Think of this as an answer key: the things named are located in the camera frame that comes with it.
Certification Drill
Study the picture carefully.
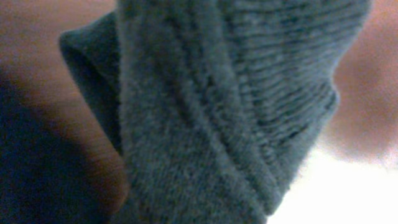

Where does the black Nike t-shirt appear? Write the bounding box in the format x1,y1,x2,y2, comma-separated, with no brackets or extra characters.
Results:
59,0,371,224

